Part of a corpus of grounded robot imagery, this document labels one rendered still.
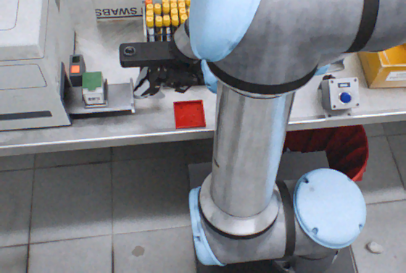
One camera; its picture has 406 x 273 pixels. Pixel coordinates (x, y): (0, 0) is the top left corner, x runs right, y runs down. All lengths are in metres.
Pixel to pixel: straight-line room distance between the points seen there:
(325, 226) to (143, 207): 1.29
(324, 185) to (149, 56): 0.42
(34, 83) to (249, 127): 0.55
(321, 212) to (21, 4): 0.62
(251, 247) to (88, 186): 1.34
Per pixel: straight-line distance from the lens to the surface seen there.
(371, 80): 1.20
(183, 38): 0.89
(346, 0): 0.40
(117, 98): 1.08
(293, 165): 0.98
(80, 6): 1.31
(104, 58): 1.19
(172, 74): 0.96
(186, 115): 1.09
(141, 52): 0.94
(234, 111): 0.49
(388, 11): 0.42
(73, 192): 1.99
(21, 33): 0.88
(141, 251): 1.89
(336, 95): 1.10
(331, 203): 0.73
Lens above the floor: 1.83
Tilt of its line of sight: 57 degrees down
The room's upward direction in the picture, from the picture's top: 10 degrees clockwise
